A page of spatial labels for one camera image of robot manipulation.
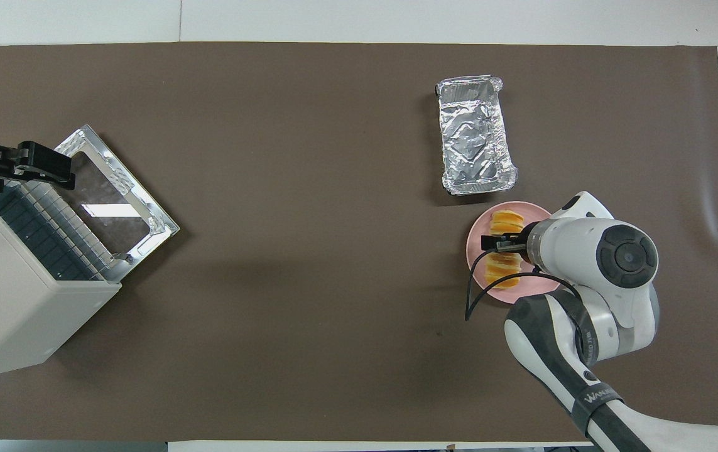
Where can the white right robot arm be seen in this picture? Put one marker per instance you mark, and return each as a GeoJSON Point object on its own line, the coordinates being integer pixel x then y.
{"type": "Point", "coordinates": [591, 295]}

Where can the brown table mat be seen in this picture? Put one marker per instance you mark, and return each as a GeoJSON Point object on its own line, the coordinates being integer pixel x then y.
{"type": "Point", "coordinates": [308, 351]}

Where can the aluminium foil tray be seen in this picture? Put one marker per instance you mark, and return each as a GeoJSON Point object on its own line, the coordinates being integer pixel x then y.
{"type": "Point", "coordinates": [475, 135]}

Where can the pink round plate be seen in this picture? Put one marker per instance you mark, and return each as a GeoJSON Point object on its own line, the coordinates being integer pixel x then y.
{"type": "Point", "coordinates": [478, 251]}

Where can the sliced yellow bread loaf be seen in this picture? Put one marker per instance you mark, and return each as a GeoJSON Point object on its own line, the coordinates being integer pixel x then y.
{"type": "Point", "coordinates": [506, 221]}

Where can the glass oven door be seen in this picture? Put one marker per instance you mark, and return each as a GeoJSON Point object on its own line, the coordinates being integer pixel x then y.
{"type": "Point", "coordinates": [117, 179]}

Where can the cream toaster oven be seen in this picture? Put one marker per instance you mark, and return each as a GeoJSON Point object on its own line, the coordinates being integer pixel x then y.
{"type": "Point", "coordinates": [13, 314]}

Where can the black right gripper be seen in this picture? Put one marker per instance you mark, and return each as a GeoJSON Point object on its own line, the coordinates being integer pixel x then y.
{"type": "Point", "coordinates": [516, 242]}

